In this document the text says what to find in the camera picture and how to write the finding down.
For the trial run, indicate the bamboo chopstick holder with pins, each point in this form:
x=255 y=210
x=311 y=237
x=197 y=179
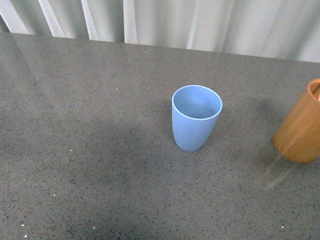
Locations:
x=298 y=136

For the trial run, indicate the blue plastic cup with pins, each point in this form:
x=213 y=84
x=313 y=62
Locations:
x=195 y=112

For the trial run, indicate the white curtain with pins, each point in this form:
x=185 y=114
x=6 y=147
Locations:
x=283 y=29

